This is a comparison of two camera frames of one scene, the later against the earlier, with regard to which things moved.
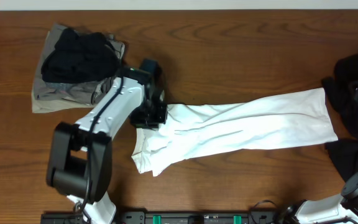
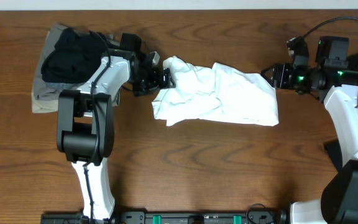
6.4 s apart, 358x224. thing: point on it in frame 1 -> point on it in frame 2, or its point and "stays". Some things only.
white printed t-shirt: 289,119 -> 215,93
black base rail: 170,218 stays
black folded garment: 77,58 stays
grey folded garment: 79,93 stays
